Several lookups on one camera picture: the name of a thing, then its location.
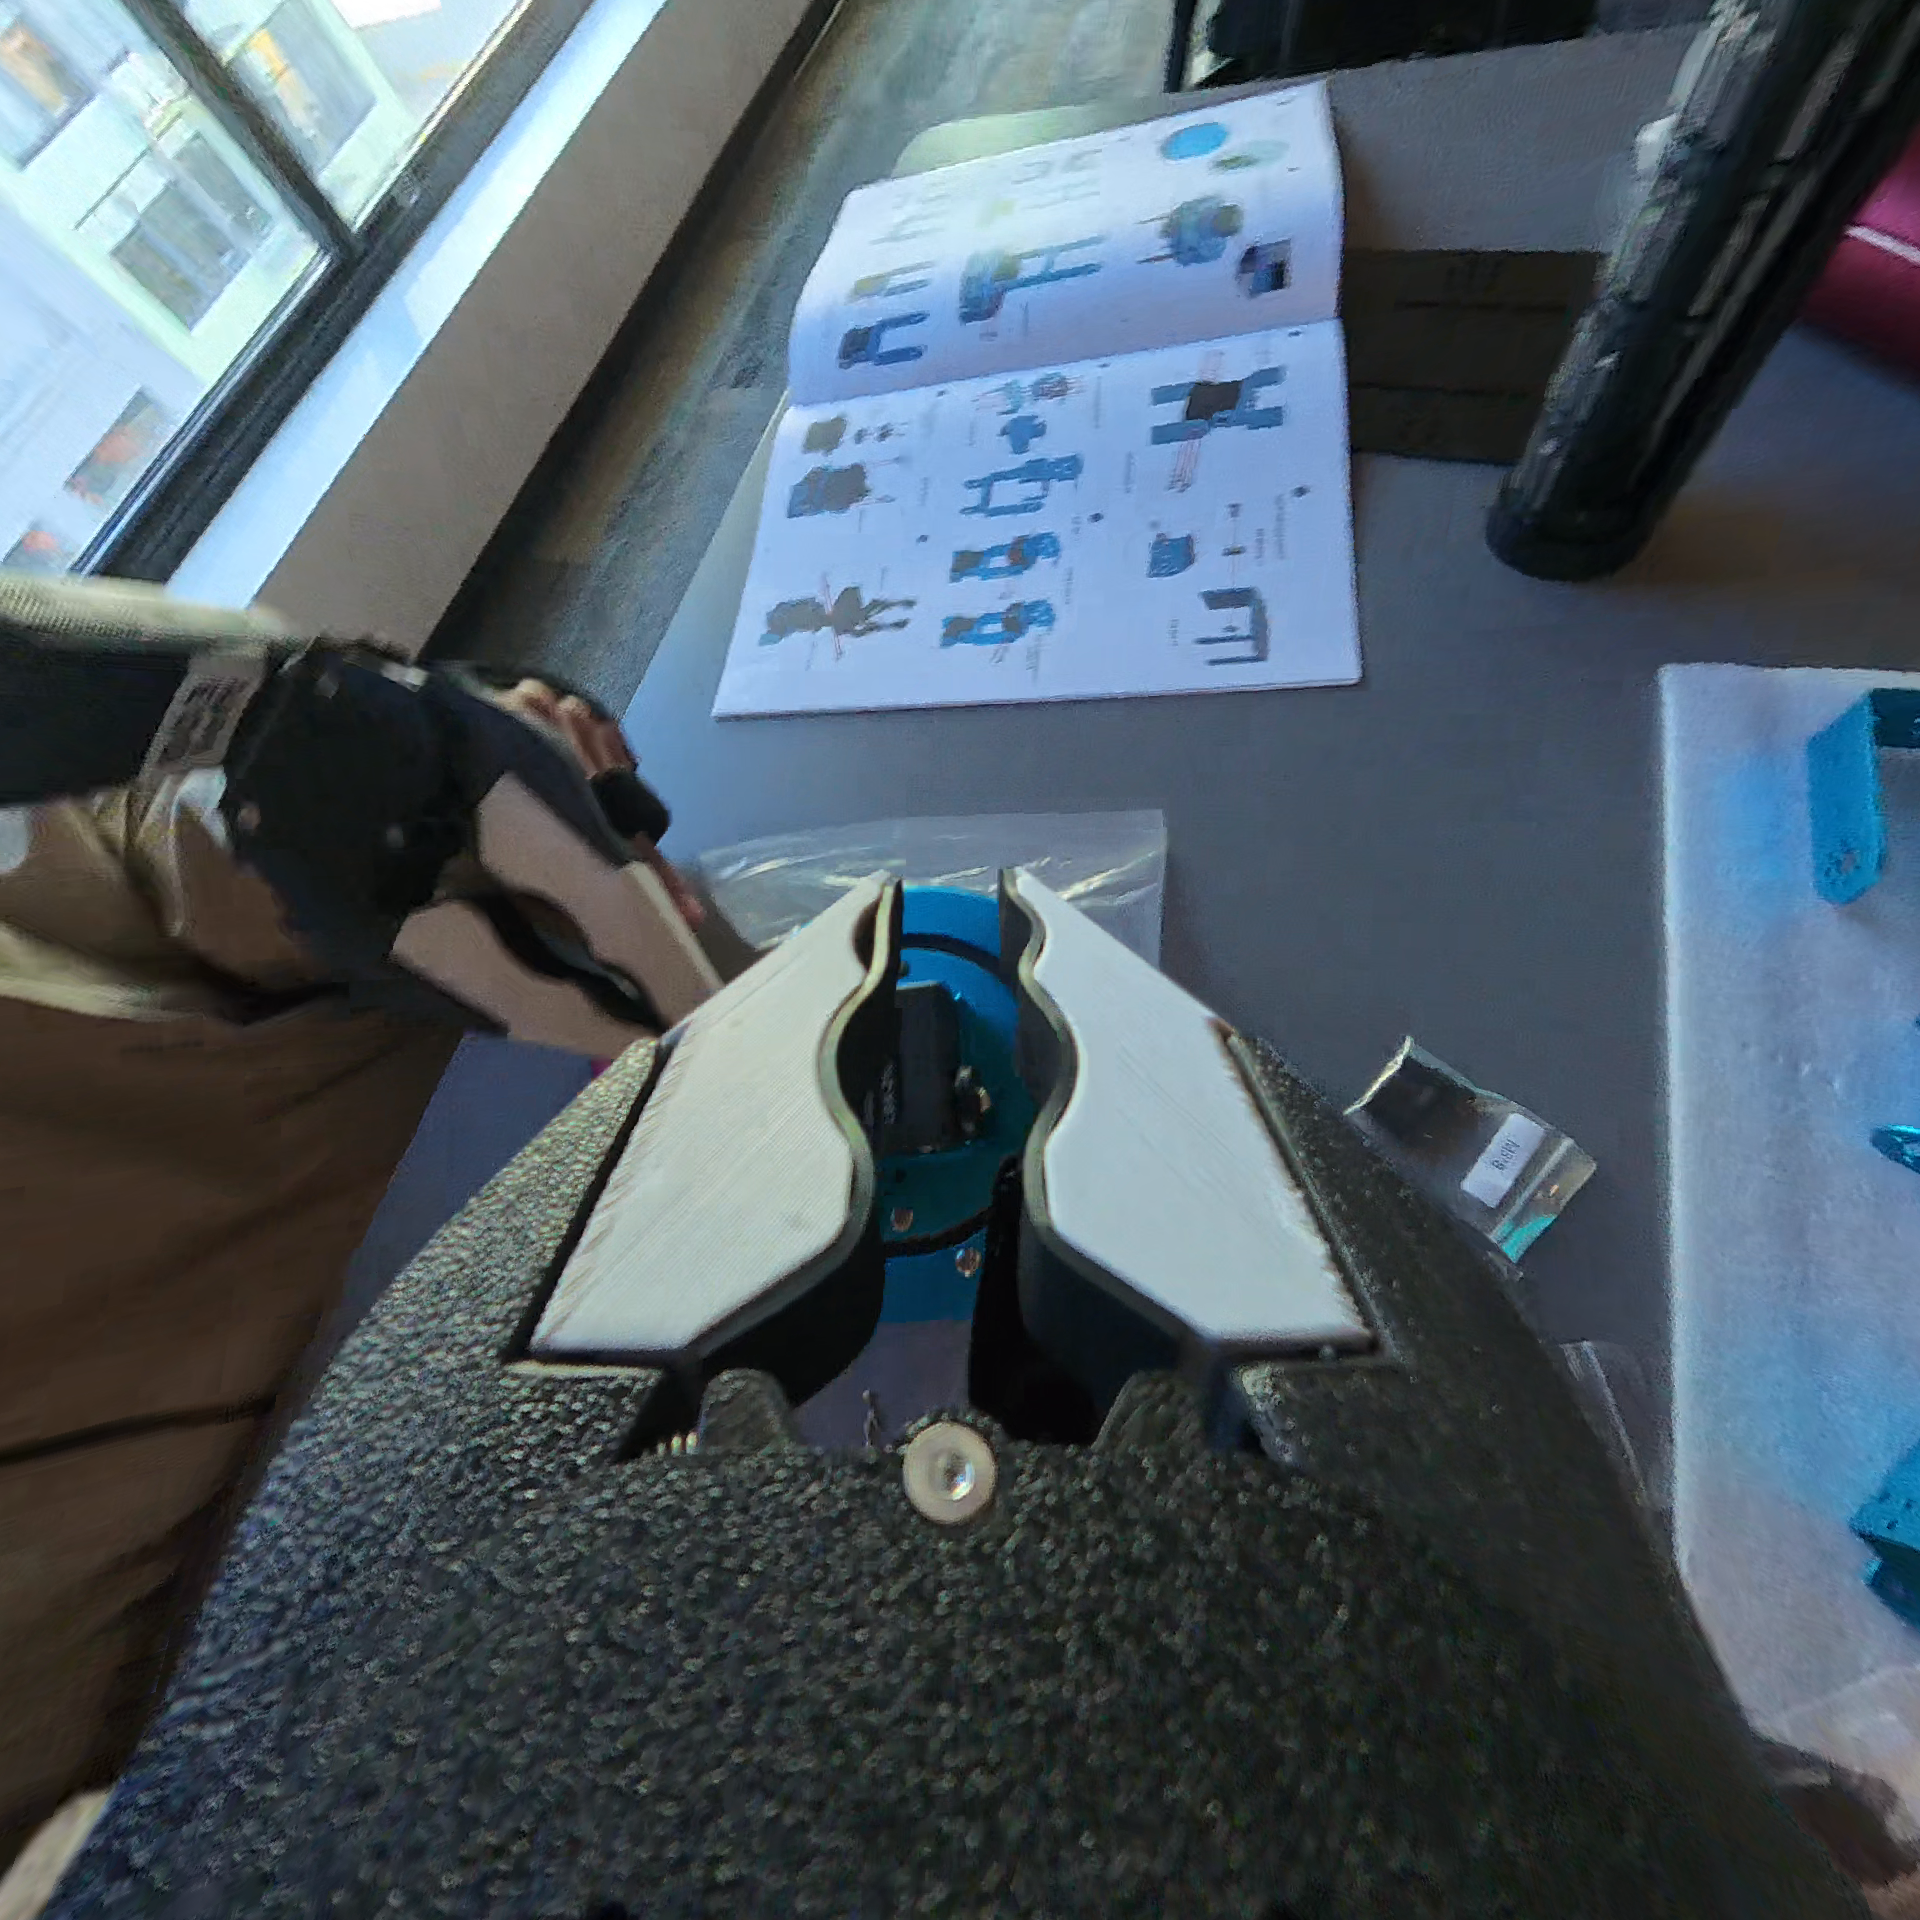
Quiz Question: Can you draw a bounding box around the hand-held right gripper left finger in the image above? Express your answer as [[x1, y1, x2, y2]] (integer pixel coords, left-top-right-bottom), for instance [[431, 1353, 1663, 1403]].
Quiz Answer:
[[527, 874, 905, 1375]]

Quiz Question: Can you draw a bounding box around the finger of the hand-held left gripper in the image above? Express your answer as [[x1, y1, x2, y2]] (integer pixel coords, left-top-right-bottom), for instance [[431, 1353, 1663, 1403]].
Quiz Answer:
[[478, 779, 727, 1041], [390, 897, 666, 1063]]

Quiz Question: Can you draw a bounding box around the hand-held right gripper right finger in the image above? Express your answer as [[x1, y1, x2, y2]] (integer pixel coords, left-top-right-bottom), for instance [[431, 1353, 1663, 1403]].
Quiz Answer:
[[997, 864, 1379, 1369]]

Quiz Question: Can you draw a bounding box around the black servo motor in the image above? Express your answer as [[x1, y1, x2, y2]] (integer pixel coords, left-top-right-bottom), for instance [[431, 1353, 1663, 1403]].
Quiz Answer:
[[884, 984, 1025, 1161]]

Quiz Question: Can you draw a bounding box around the blue round turntable base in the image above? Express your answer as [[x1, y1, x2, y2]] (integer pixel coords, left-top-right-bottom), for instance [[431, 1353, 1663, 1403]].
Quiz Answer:
[[867, 882, 1058, 1325]]

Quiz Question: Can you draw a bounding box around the grey desk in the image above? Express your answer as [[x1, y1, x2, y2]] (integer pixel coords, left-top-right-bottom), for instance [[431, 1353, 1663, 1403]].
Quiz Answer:
[[337, 29, 1920, 1847]]

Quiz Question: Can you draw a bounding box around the person's left hand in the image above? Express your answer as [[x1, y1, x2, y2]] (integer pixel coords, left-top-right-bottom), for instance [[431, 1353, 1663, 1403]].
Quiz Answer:
[[511, 673, 637, 783]]

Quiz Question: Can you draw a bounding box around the group of small screw bags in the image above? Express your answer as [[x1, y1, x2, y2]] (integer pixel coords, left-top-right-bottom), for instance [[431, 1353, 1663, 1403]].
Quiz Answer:
[[1339, 1032, 1673, 1525]]

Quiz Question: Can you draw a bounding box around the large clear plastic bag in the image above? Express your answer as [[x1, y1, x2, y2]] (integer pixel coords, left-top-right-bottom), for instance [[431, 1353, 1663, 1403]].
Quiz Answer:
[[694, 809, 1169, 986]]

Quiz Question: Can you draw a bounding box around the white foam sheet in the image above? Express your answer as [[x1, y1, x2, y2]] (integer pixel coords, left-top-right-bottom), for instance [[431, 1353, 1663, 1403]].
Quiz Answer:
[[1655, 661, 1920, 1795]]

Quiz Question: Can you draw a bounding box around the dark-framed window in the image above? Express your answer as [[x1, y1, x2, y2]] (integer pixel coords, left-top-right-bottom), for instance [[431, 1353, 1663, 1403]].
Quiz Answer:
[[0, 0, 670, 591]]

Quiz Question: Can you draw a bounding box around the white instruction manual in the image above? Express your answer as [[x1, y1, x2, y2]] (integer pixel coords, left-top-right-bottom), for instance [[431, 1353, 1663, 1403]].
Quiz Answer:
[[711, 83, 1367, 722]]

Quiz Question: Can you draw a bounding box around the group of blue metal brackets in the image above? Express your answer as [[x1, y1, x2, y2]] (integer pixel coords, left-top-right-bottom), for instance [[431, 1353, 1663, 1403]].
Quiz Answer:
[[1803, 689, 1920, 1596]]

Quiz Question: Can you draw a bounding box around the black ribbed cylinder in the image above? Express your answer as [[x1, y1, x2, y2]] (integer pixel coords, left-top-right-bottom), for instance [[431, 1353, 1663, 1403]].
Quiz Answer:
[[1485, 0, 1920, 586]]

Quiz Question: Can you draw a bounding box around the red metal cylinder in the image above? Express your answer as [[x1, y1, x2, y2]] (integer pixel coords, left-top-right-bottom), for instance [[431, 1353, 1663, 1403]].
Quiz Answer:
[[1796, 177, 1920, 379]]

